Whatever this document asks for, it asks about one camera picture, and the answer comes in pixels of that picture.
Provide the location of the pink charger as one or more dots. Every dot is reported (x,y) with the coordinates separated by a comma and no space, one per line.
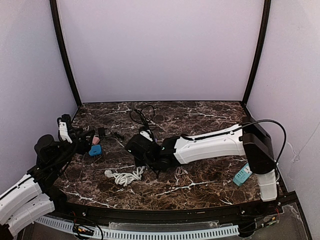
(95,140)

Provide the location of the black frame post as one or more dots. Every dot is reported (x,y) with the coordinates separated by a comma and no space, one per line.
(63,51)
(258,51)

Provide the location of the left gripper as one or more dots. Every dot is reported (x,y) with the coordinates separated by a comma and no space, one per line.
(83,139)

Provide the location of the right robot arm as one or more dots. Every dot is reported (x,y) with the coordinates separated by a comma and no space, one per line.
(248,139)

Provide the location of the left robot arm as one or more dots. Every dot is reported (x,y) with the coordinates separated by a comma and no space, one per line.
(35,195)

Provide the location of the left black frame post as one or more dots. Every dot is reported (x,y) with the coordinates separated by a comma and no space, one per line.
(63,51)

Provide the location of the black charger with cable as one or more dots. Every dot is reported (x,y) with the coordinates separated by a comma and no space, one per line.
(107,133)

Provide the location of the purple power strip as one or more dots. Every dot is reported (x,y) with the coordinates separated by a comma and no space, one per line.
(124,179)

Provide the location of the white slotted cable duct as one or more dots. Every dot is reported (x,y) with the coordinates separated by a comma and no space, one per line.
(115,231)

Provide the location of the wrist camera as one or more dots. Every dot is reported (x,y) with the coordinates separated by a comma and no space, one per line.
(46,149)
(140,150)

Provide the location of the teal power strip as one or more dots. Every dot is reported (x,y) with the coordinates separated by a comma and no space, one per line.
(241,177)

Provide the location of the right black frame post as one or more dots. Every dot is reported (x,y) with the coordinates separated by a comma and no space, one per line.
(258,51)

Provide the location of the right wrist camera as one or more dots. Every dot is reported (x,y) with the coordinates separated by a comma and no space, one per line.
(140,150)

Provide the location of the blue flat square adapter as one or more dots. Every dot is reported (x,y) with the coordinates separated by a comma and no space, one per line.
(95,150)

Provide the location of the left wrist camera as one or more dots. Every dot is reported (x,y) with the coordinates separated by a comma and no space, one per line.
(46,149)

